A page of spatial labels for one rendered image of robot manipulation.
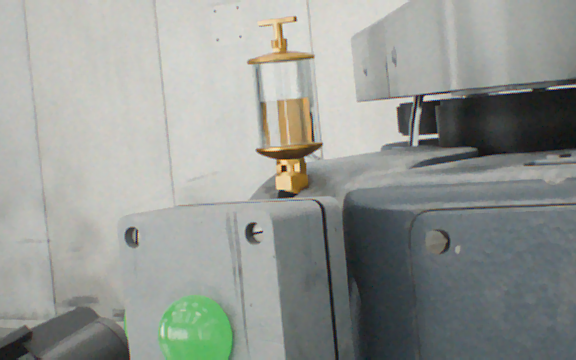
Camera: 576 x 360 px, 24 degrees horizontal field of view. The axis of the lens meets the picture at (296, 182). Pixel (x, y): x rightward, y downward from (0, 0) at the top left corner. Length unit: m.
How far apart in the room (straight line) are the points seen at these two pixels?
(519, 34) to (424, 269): 0.15
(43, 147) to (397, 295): 7.56
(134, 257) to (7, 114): 7.74
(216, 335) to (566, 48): 0.22
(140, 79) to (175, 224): 7.00
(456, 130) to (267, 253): 0.17
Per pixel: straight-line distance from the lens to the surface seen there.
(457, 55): 0.62
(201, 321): 0.49
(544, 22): 0.61
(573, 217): 0.47
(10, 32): 8.20
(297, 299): 0.49
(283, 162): 0.57
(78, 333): 0.93
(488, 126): 0.61
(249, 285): 0.49
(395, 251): 0.51
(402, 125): 1.02
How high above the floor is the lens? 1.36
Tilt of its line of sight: 3 degrees down
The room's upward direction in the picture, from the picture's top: 5 degrees counter-clockwise
